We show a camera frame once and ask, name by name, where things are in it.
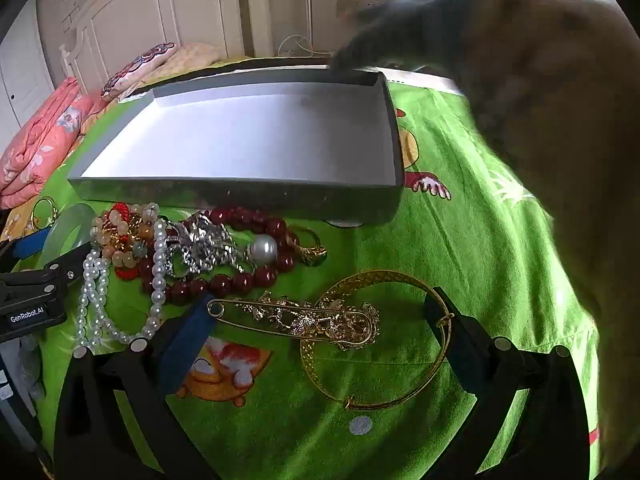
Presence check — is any white headboard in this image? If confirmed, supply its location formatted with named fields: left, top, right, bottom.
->
left=59, top=0, right=251, bottom=91

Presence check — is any white pearl necklace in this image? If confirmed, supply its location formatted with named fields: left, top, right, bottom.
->
left=75, top=217, right=168, bottom=353

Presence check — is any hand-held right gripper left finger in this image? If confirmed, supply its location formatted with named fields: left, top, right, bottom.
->
left=52, top=294, right=221, bottom=480

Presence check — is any dark red bead bracelet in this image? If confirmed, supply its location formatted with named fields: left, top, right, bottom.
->
left=137, top=207, right=296, bottom=306

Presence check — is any grey cardboard box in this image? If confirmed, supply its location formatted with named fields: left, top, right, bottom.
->
left=67, top=67, right=405, bottom=226

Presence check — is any cream textured pillow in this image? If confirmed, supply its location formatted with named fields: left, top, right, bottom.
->
left=135, top=42, right=223, bottom=96

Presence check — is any gold safety pin brooch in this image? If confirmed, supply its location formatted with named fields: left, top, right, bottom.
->
left=206, top=297, right=381, bottom=352

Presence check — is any gold hoop ring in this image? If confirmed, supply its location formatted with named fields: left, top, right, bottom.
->
left=31, top=197, right=60, bottom=231

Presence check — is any gold bangle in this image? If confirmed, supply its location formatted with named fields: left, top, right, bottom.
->
left=299, top=270, right=453, bottom=411

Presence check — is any beige bead bracelet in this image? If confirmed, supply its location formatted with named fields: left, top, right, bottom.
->
left=90, top=203, right=161, bottom=268

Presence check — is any silver chain jewelry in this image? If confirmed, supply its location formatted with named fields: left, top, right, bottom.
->
left=165, top=210, right=251, bottom=281

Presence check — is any white cable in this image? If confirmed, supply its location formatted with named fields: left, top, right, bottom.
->
left=277, top=35, right=333, bottom=58

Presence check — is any green printed blanket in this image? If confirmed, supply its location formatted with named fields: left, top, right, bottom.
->
left=0, top=57, right=606, bottom=480

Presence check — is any floral embroidered pillow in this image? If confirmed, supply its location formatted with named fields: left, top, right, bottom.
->
left=100, top=42, right=178, bottom=103

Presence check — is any gold ring with stone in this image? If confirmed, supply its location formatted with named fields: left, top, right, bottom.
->
left=287, top=225, right=328, bottom=267

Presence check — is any beige wall socket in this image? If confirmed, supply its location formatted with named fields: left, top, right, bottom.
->
left=336, top=0, right=373, bottom=20

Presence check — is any pink floral quilt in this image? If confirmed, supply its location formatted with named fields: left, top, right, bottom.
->
left=0, top=77, right=108, bottom=211

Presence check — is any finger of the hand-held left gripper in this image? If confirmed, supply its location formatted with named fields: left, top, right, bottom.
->
left=30, top=242, right=99, bottom=295
left=0, top=227, right=52, bottom=273

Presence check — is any white wardrobe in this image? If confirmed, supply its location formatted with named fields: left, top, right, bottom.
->
left=0, top=0, right=56, bottom=146

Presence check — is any large pearl ornament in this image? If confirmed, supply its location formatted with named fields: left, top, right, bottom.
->
left=248, top=234, right=279, bottom=266

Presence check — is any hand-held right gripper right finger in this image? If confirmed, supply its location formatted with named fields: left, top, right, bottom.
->
left=424, top=286, right=592, bottom=480

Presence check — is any pale green jade bangle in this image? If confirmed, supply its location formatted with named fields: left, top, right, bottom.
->
left=37, top=202, right=96, bottom=266

